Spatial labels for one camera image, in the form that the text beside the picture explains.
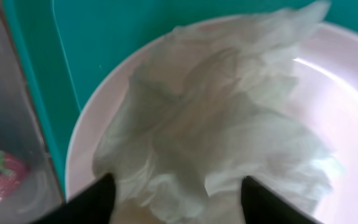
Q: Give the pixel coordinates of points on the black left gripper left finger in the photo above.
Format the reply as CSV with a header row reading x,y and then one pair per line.
x,y
93,205

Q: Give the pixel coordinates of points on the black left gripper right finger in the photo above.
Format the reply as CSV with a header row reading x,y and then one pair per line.
x,y
262,206

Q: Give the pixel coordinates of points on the white napkin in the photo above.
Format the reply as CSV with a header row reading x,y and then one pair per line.
x,y
204,111

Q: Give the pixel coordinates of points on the white round plate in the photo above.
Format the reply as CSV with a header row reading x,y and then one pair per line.
x,y
326,100

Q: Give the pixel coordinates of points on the clear plastic bin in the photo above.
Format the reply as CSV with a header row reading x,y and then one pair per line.
x,y
20,136

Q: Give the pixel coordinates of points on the teal plastic tray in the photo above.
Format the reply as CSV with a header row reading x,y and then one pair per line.
x,y
67,47

